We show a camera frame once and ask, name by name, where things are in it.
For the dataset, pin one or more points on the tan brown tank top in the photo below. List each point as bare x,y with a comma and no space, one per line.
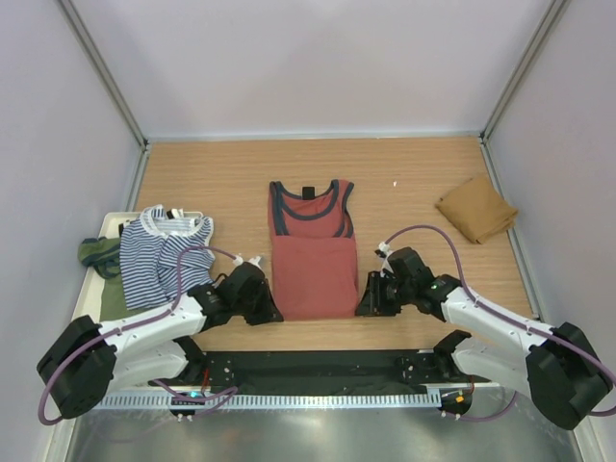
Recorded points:
477,210

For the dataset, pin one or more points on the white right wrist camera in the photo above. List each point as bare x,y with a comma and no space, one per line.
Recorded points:
383,251

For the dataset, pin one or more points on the right aluminium frame post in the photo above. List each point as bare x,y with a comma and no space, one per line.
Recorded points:
537,42

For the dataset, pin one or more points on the red graphic tank top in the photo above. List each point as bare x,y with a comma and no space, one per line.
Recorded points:
314,259

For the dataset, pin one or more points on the left aluminium frame post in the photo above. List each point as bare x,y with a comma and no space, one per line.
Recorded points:
80,30

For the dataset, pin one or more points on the olive green tank top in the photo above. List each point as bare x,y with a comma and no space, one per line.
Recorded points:
102,255

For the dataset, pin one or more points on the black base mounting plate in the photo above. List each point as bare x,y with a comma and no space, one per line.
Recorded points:
394,372

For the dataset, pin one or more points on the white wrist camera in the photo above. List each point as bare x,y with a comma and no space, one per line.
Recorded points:
383,251
254,261

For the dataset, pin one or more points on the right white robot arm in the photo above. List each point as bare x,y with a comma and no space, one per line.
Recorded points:
555,367

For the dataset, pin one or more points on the aluminium frame post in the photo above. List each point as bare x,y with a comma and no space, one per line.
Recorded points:
80,30
537,42

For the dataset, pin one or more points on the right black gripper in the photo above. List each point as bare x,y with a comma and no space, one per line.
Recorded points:
372,302

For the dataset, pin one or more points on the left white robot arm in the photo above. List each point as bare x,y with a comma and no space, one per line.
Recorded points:
91,359

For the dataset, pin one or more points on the blue white striped top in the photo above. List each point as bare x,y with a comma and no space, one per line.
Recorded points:
163,253

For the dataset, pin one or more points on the slotted grey cable duct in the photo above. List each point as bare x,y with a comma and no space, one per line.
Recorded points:
161,400

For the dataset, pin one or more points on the white plastic tray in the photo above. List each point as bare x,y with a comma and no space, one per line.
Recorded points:
86,298

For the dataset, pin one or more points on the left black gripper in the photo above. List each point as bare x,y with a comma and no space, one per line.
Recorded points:
269,313

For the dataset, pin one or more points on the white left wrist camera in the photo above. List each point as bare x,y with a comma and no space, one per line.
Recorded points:
254,261

